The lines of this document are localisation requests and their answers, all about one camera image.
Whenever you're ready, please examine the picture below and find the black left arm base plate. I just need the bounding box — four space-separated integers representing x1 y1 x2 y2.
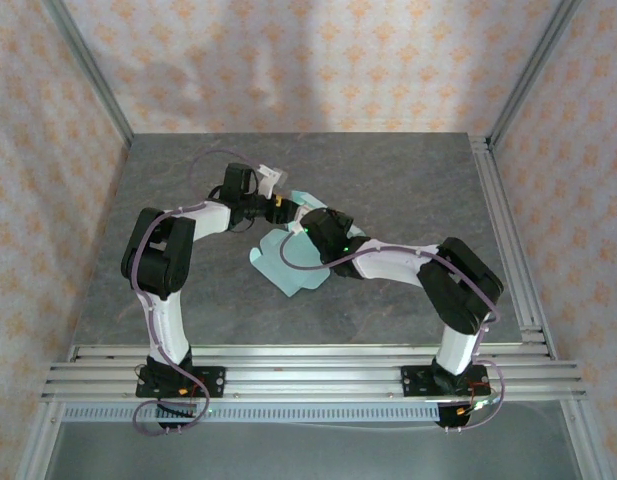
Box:
135 366 227 400

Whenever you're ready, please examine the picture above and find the grey slotted cable duct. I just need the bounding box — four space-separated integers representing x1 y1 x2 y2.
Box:
61 403 442 424

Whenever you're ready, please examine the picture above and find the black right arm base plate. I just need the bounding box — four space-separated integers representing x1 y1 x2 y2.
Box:
398 364 489 400

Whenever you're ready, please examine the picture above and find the aluminium frame leg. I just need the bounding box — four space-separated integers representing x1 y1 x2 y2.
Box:
557 399 612 480
15 399 65 480

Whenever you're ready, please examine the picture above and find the aluminium frame post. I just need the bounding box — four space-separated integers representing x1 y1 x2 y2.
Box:
41 0 135 147
486 0 584 146

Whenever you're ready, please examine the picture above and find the grey metal panel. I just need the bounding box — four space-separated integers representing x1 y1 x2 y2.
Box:
42 419 589 480

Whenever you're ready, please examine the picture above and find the aluminium side rail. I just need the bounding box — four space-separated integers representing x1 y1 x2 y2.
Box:
469 133 557 361

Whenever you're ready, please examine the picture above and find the light green paper box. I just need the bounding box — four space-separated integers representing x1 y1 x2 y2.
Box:
248 188 365 300

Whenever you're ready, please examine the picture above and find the black cable bracket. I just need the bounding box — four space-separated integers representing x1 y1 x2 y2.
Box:
155 401 200 434
434 399 484 434

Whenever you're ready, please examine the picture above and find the narrow aluminium table edge rail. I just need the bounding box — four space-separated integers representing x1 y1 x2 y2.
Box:
69 344 558 362

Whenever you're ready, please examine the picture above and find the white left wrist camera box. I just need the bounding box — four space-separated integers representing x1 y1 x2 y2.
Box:
255 163 290 199

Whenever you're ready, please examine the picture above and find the wide aluminium base rail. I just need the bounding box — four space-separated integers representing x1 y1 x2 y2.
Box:
40 362 587 402

